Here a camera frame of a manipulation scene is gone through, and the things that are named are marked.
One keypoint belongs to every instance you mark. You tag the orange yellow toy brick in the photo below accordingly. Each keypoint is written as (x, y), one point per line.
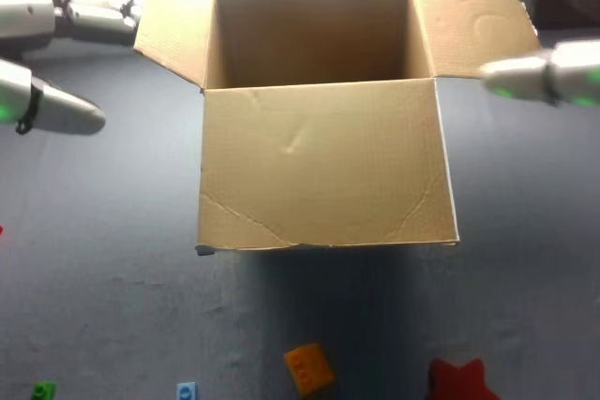
(308, 369)

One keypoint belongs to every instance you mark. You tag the grey table cloth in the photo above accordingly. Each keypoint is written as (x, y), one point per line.
(117, 301)

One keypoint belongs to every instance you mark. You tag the blue toy brick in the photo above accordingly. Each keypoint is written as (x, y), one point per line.
(187, 393)

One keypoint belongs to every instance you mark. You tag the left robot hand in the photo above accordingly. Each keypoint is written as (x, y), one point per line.
(23, 16)

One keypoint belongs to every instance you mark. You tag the cardboard box with flaps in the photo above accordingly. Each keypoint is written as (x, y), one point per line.
(319, 161)

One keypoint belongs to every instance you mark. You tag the green toy brick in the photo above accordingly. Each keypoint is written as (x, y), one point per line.
(43, 391)

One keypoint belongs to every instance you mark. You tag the red star toy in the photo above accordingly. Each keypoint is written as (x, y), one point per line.
(457, 381)

